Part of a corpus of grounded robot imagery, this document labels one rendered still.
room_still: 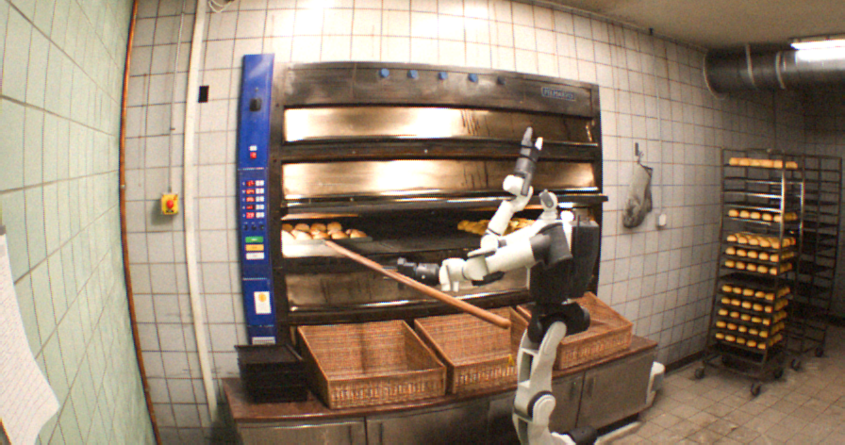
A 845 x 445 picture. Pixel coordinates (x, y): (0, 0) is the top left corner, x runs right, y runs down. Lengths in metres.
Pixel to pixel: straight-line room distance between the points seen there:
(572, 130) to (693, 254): 1.56
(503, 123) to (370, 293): 1.09
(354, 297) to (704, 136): 2.86
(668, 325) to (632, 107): 1.64
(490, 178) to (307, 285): 1.06
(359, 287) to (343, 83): 0.96
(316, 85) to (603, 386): 2.17
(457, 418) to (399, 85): 1.62
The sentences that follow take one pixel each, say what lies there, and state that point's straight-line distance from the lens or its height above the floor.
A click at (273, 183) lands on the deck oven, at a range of 2.91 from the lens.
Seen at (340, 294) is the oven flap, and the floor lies 1.00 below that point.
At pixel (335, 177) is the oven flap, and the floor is 1.54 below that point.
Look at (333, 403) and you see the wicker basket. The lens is 2.66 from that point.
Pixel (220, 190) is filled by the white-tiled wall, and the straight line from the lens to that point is 2.87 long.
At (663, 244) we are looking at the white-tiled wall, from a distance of 4.25.
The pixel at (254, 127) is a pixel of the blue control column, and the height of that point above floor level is 1.79.
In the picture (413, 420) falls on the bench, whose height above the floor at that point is 0.49.
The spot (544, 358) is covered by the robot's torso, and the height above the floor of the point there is 0.86.
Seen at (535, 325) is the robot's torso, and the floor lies 0.99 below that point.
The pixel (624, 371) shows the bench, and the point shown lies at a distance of 3.47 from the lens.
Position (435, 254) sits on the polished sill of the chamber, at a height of 1.17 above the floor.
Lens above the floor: 1.67
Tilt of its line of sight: 5 degrees down
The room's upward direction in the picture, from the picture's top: straight up
